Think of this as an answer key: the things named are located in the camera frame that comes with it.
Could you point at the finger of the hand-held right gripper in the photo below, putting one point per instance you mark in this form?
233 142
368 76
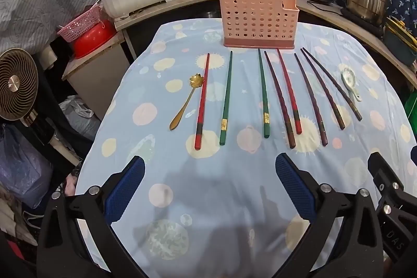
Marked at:
414 156
379 167

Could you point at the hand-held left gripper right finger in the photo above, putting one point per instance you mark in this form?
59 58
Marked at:
293 190

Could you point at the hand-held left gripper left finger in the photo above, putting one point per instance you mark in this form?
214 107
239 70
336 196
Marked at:
127 190

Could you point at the maroon chopstick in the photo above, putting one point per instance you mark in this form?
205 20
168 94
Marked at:
279 99

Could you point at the dark purple chopstick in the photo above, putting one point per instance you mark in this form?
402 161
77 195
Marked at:
311 99

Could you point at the dark brown chopstick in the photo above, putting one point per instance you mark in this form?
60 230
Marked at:
322 89
332 81

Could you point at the red chopstick with green band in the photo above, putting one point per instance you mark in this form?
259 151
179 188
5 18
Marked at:
289 92

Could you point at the white ceramic spoon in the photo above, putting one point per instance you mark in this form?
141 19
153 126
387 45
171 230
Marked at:
346 74

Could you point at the green chopstick with gold band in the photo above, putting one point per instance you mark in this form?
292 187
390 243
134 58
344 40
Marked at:
226 99
263 92

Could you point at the red chopstick with black band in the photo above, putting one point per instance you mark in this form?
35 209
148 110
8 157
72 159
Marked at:
202 102

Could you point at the gold flower spoon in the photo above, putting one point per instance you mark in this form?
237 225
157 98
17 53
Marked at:
195 80

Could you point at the pink perforated utensil holder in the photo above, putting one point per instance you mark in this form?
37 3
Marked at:
254 20

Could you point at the green plastic bag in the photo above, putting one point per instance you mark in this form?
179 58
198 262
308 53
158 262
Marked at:
411 108

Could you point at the blue patterned tablecloth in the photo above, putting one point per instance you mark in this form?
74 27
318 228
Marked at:
211 173

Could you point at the grey plastic bag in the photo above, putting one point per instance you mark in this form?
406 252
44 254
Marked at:
78 115

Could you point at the blue plastic bag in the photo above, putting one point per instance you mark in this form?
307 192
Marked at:
22 167

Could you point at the white low cabinet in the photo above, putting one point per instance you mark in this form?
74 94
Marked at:
94 82

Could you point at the stacked yellow blue bowls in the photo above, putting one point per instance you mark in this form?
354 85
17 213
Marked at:
400 43

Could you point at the red plastic basin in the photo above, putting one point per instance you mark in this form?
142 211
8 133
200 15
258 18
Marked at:
94 40

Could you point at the black induction cooktop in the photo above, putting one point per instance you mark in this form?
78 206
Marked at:
350 15

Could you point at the round electric fan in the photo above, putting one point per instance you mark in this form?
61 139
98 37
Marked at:
14 82

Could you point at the grey wooden counter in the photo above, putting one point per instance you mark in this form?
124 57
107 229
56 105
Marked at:
325 13

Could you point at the pink plastic basket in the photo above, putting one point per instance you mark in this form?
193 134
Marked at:
81 25

